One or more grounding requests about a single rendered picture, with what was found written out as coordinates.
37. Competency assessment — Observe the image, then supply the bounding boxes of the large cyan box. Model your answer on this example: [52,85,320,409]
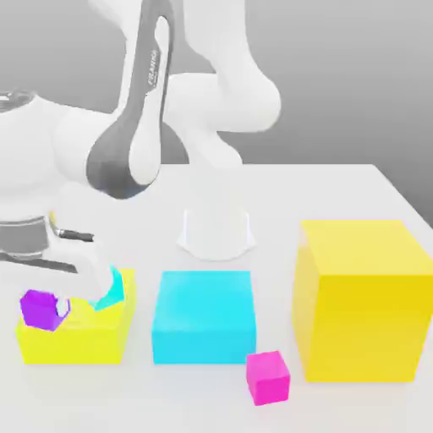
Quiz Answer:
[151,270,258,366]

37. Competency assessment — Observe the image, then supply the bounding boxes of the large lime yellow box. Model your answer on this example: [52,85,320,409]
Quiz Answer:
[14,268,137,366]

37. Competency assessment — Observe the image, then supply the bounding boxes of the small purple cube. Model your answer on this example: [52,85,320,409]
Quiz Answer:
[19,288,73,333]

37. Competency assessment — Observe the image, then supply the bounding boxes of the small magenta cube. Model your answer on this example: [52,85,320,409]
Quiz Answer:
[245,350,292,408]

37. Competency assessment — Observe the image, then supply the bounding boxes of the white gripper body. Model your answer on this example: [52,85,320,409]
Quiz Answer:
[0,236,114,299]

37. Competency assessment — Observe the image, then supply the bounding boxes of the large golden yellow box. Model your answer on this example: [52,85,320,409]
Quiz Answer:
[291,219,433,384]

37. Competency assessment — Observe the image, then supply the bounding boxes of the small cyan cube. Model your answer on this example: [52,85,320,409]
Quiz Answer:
[88,264,127,313]

